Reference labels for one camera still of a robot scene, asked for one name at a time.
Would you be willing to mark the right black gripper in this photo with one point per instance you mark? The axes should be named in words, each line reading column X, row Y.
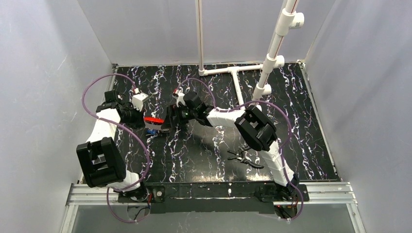
column 171, row 117

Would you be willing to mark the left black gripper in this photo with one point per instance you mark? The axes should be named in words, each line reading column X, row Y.
column 138, row 119

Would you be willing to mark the metal plate with red handle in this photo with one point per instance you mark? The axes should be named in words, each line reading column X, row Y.
column 153, row 123

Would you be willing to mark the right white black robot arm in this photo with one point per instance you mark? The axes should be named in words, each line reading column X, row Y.
column 256, row 129

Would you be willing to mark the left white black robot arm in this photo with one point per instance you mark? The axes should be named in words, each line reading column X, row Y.
column 100, row 159

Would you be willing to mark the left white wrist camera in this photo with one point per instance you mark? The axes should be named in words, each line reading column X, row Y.
column 138, row 99

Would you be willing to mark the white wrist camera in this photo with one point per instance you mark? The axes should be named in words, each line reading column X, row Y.
column 138, row 99
column 178, row 95

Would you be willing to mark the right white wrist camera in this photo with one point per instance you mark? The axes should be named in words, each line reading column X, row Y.
column 178, row 95

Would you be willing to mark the black handled pliers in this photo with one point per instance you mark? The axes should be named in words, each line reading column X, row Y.
column 245, row 157

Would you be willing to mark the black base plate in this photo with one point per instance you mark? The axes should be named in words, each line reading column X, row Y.
column 253, row 196

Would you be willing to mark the aluminium left rail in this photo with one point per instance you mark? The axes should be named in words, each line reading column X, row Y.
column 108, row 86

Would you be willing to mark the aluminium rail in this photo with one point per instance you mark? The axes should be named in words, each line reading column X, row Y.
column 108, row 86
column 332, row 208

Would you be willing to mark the white PVC pipe frame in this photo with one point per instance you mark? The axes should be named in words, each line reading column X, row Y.
column 288, row 19

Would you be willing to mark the aluminium front rail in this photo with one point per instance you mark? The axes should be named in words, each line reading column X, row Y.
column 332, row 208

